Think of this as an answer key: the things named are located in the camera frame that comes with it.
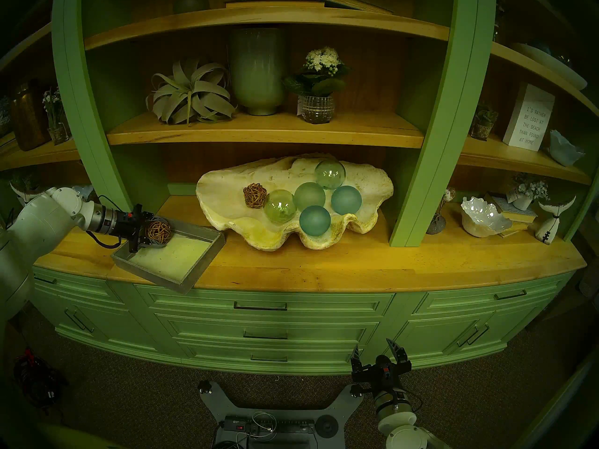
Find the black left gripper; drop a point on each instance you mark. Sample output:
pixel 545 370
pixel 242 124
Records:
pixel 128 224

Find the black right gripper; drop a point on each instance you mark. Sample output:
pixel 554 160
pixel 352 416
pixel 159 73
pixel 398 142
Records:
pixel 383 374

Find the brown wicker ball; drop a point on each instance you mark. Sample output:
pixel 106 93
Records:
pixel 159 233
pixel 255 195

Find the grey square tray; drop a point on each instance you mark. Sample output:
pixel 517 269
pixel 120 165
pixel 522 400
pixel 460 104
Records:
pixel 178 261

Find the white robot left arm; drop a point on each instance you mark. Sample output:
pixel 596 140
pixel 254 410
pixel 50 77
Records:
pixel 28 228

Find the pale blue shell bowl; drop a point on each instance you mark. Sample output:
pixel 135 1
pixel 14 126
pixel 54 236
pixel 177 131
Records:
pixel 85 191

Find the giant clam shell bowl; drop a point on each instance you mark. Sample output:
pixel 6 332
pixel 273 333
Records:
pixel 220 195

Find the white shell shaped bowl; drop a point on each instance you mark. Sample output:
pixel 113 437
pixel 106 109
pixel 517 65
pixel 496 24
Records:
pixel 482 221

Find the pale blue wavy bowl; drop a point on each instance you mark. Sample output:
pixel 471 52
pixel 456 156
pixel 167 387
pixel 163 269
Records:
pixel 564 151

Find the black star knob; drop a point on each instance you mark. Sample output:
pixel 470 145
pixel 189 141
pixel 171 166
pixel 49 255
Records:
pixel 357 391
pixel 204 387

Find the black round cap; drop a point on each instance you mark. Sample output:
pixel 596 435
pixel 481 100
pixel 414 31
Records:
pixel 326 426

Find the green wooden shelf cabinet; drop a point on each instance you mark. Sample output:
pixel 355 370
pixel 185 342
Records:
pixel 309 307

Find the black power strip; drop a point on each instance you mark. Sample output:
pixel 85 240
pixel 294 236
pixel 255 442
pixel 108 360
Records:
pixel 290 425

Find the white whale tail figurine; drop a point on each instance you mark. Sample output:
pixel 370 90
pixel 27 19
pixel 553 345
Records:
pixel 21 193
pixel 548 228

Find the small flowers glass vase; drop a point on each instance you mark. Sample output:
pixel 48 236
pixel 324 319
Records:
pixel 58 133

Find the clear green glass ball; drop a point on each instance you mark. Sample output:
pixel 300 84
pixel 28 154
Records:
pixel 280 206

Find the grey green air plant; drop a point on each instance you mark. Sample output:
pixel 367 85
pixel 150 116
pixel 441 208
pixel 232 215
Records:
pixel 192 92

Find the small bird figurine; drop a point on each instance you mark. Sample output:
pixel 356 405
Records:
pixel 436 226

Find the frosted teal glass ball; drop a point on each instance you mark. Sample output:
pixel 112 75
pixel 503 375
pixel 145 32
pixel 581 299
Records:
pixel 346 200
pixel 315 220

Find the brown glass bottle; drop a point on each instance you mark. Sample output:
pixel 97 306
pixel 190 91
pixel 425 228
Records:
pixel 29 118

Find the frosted pale green glass ball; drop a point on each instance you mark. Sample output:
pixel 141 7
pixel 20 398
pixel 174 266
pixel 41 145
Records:
pixel 309 194

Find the black red floor device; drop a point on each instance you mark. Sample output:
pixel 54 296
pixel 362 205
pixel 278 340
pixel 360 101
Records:
pixel 37 380

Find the tan cover book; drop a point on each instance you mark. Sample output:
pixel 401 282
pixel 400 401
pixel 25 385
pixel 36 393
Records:
pixel 517 227

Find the tall green ceramic vase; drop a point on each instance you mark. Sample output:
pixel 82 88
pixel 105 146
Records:
pixel 257 69

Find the grey cover book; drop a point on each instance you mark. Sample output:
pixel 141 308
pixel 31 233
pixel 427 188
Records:
pixel 500 201

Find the white flower plant glass pot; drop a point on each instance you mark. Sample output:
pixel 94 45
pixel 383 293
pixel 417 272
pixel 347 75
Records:
pixel 317 110

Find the white flowers white pot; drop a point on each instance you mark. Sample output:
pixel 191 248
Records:
pixel 522 201

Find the dark green sphere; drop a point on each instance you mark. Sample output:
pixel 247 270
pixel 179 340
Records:
pixel 191 4

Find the small plant dark pot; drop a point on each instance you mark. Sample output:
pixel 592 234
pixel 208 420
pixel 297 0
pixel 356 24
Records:
pixel 482 131

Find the flat wooden board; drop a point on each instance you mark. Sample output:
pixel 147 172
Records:
pixel 276 4

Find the white beach quote sign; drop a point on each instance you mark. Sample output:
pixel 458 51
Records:
pixel 529 118

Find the large white dish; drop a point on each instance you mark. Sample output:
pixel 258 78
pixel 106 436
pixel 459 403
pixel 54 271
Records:
pixel 552 65

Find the dark teal glass ball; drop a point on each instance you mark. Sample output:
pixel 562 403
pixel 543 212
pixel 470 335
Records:
pixel 540 47

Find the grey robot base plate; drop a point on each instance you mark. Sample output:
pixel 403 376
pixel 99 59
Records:
pixel 216 403

